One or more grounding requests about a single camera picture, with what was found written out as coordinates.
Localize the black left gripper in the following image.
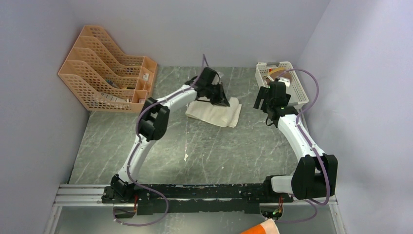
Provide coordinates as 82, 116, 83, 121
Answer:
205, 82, 230, 107

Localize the white towel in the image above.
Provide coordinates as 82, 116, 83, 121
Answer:
186, 97, 242, 128

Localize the yellow brown bear towel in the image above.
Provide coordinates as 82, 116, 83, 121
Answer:
263, 67, 292, 87

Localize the white plastic basket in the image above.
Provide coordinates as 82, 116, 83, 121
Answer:
255, 61, 309, 110

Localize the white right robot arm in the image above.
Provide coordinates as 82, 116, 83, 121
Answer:
253, 81, 338, 202

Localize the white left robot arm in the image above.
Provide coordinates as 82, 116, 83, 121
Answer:
101, 67, 230, 204

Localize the orange plastic file rack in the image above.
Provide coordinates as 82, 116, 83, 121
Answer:
58, 25, 157, 113

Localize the orange white striped object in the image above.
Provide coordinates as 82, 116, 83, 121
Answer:
241, 219, 280, 234

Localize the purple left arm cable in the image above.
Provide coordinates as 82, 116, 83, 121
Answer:
112, 53, 210, 227

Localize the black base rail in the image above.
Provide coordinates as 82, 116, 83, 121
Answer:
101, 182, 293, 215

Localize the aluminium frame rail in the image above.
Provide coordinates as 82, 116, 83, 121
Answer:
53, 184, 338, 208

